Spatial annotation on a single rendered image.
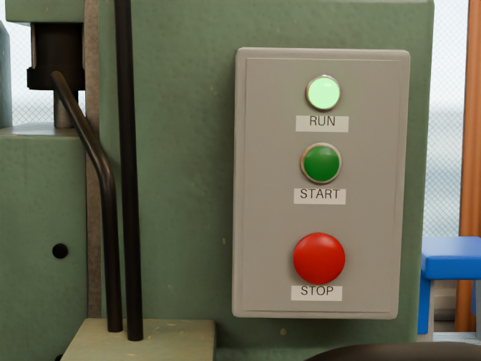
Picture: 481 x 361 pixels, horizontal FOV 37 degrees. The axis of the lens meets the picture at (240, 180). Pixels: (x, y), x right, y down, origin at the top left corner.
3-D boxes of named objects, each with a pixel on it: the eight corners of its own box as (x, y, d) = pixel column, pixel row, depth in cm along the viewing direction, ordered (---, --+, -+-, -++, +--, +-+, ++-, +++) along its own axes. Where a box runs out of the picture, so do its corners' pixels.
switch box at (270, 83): (232, 290, 49) (235, 50, 47) (379, 291, 49) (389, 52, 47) (231, 320, 43) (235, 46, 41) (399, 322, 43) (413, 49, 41)
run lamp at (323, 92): (305, 110, 41) (305, 74, 41) (340, 110, 41) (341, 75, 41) (305, 110, 41) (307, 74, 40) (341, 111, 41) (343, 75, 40)
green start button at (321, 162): (299, 183, 42) (300, 142, 42) (341, 183, 42) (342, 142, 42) (300, 185, 41) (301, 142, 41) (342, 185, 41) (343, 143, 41)
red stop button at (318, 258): (291, 280, 43) (293, 230, 42) (342, 281, 43) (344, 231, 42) (293, 285, 42) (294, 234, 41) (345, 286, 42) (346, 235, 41)
